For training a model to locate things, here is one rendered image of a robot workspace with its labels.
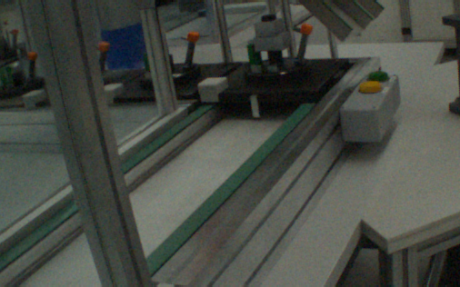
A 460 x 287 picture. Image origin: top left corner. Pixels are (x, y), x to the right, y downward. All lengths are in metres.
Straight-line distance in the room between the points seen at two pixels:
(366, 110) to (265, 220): 0.34
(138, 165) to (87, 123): 0.59
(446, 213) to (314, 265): 0.22
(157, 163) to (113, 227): 0.62
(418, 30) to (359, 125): 4.29
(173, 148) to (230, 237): 0.43
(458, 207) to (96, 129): 0.61
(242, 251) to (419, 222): 0.28
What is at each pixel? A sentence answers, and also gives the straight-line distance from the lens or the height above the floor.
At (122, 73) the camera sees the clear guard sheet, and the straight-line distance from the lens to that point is 1.08.
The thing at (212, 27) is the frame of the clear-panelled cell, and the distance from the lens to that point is 2.32.
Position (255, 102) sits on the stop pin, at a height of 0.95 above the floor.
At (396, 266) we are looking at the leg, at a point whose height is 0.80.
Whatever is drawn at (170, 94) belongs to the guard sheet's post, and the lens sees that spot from 1.19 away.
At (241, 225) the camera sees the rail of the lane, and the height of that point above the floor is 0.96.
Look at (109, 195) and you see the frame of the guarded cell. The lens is 0.46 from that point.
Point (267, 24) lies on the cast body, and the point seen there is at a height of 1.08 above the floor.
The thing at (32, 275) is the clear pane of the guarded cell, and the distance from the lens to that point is 0.42.
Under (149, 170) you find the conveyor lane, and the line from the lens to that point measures 1.05.
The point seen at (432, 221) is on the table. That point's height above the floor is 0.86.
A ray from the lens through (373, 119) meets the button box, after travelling 1.06.
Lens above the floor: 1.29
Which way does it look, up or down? 20 degrees down
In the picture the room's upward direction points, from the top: 10 degrees counter-clockwise
